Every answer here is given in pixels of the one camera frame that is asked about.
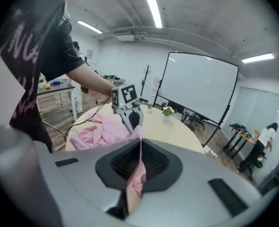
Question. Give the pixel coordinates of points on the white power strip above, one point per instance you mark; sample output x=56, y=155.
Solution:
x=210, y=151

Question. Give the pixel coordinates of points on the dark desk with white legs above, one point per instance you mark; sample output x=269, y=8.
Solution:
x=56, y=89

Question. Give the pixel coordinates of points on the yellow fruit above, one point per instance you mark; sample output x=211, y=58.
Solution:
x=47, y=86

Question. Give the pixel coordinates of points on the grey wall poster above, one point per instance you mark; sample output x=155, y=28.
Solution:
x=90, y=54

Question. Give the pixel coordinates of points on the person's left forearm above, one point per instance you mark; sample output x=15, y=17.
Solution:
x=92, y=83

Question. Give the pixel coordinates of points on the white-flowered potted plant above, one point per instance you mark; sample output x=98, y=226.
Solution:
x=167, y=112

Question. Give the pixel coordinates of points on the white water dispenser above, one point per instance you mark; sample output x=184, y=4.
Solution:
x=156, y=89

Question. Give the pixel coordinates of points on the yellow-flowered potted plant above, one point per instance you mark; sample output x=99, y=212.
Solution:
x=42, y=81

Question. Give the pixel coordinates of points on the white ceiling air conditioner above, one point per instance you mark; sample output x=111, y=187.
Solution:
x=124, y=36

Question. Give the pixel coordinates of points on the black coat rack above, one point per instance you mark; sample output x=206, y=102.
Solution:
x=146, y=79

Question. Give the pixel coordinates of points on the pink cartoon sweatshirt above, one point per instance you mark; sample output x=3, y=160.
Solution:
x=111, y=131

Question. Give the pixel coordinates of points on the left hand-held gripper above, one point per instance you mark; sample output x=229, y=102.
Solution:
x=125, y=96

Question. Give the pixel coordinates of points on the black office chair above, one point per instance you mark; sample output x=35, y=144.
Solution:
x=200, y=122
x=185, y=116

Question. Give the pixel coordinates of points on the whiteboard on black stand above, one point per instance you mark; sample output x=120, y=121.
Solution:
x=198, y=84

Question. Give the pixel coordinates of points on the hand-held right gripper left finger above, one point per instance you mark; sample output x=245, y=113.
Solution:
x=120, y=164

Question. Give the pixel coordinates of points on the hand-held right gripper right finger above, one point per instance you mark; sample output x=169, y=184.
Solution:
x=158, y=164

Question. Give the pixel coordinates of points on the ceiling light panel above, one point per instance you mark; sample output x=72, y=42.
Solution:
x=153, y=11
x=89, y=27
x=257, y=57

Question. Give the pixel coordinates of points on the blue cloth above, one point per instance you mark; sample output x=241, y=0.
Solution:
x=56, y=82

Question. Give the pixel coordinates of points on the person's black printed t-shirt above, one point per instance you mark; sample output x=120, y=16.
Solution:
x=35, y=55

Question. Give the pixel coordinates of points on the small green potted plant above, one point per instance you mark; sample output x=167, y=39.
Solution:
x=149, y=107

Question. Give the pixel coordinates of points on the black equipment pile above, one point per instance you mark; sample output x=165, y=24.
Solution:
x=109, y=75
x=238, y=126

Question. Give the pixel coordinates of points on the yellow-top desk with black legs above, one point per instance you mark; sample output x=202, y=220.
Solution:
x=239, y=141

